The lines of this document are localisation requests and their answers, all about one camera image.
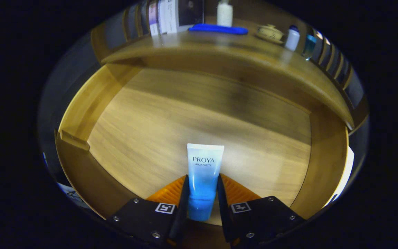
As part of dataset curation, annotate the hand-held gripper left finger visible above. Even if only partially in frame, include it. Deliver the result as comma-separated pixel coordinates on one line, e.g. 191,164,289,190
106,174,190,248

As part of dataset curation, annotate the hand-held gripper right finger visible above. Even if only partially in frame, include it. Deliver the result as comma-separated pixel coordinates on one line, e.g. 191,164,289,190
216,174,306,248

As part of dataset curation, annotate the blue white cosmetic tube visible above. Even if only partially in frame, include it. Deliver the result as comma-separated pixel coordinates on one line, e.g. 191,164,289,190
187,143,225,222

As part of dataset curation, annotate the brown wooden drawer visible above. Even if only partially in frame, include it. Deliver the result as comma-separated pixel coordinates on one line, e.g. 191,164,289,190
55,64,350,227

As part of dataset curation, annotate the wooden countertop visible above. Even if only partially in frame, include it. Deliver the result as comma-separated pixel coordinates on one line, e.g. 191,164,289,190
101,24,355,131

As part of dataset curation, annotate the brown wooden cabinet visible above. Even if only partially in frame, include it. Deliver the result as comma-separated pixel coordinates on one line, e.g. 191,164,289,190
90,0,370,132

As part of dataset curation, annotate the folded blue cloth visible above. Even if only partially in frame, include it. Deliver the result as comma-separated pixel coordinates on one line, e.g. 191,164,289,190
188,23,249,35

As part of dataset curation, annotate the yellow lidded teacup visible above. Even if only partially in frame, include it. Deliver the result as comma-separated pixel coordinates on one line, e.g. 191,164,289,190
256,24,285,44

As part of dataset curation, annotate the white bottle with blue cap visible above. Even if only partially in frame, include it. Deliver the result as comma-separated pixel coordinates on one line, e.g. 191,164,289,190
285,25,301,52

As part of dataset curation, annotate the teal bottle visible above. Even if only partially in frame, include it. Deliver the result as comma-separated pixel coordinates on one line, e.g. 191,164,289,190
301,29,318,61

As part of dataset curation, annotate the purple book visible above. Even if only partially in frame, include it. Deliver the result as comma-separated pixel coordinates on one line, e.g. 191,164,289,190
148,1,159,36

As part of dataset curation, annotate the thin white book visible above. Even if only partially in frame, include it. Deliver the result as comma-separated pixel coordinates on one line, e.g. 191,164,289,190
158,0,168,34

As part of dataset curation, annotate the white book with dark cover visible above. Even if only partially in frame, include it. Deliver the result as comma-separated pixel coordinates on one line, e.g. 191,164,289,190
164,0,205,34

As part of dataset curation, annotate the white pump bottle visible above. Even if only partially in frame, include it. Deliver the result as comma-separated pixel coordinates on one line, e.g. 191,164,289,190
217,0,234,27

